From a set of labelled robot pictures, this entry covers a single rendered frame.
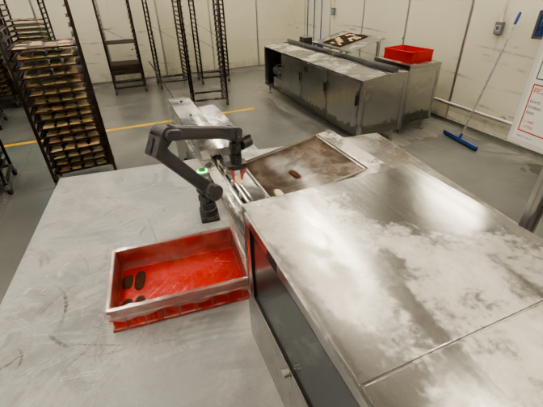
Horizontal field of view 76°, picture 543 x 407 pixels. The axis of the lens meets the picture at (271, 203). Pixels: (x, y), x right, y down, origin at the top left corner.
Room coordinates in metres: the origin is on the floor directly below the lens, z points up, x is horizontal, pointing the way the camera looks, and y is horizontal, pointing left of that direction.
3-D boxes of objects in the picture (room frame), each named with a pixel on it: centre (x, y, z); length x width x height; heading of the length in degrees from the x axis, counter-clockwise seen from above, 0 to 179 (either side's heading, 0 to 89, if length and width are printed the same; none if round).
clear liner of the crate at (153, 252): (0.95, 0.34, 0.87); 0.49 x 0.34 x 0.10; 106
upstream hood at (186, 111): (2.55, 0.56, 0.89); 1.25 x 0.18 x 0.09; 22
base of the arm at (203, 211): (1.40, 0.30, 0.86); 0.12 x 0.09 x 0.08; 15
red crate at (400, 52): (4.82, -1.82, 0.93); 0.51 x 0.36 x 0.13; 26
